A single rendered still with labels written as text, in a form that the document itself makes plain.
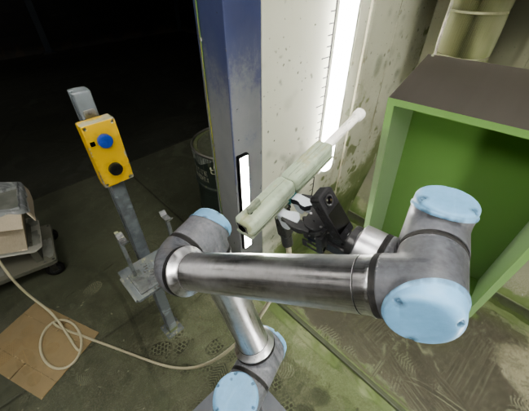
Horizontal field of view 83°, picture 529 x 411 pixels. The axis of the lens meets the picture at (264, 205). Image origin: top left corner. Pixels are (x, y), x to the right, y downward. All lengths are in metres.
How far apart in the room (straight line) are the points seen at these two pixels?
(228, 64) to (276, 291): 0.95
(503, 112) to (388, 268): 0.81
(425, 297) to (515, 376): 2.21
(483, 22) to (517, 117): 1.28
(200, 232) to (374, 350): 1.69
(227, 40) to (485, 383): 2.31
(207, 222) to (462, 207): 0.57
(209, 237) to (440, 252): 0.54
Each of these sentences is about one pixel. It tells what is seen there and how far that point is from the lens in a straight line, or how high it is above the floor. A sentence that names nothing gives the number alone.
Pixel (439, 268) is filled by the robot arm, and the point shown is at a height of 1.72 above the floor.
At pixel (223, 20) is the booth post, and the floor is 1.82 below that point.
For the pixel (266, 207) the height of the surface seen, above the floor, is 1.60.
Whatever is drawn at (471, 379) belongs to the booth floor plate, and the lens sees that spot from 2.43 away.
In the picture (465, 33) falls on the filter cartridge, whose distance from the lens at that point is 2.36.
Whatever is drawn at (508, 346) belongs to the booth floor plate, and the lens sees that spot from 2.68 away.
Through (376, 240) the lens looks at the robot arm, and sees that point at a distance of 0.60.
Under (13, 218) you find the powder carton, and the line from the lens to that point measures 2.61.
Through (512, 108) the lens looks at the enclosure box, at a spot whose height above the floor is 1.65.
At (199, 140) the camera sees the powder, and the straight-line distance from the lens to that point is 2.48.
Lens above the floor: 2.01
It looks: 40 degrees down
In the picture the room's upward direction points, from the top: straight up
